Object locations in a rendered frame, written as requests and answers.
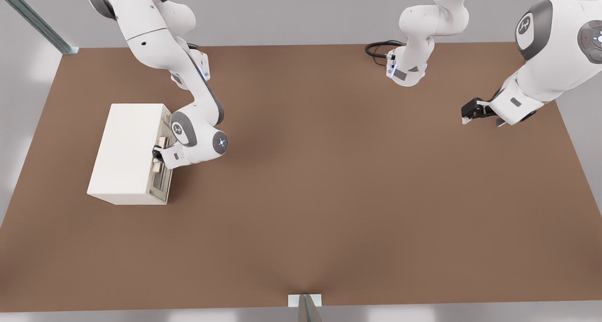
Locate white oven box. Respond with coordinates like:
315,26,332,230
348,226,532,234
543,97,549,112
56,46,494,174
87,103,174,206

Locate silver frame post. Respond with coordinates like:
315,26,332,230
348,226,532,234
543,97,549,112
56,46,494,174
0,0,80,55
288,293,323,322

